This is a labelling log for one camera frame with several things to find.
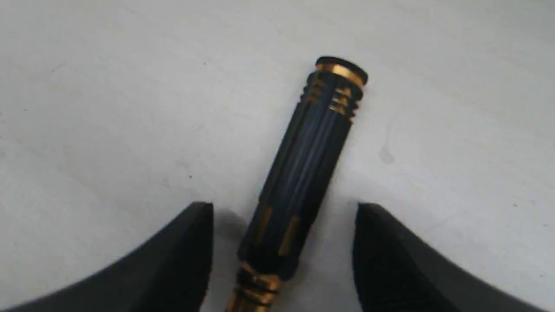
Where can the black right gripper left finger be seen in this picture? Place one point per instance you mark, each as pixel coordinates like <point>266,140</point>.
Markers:
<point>170,272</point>

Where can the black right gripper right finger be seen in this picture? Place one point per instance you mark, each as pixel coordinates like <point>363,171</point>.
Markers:
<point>394,270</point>

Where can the black and gold screwdriver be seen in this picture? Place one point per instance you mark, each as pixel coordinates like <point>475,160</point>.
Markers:
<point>301,172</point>

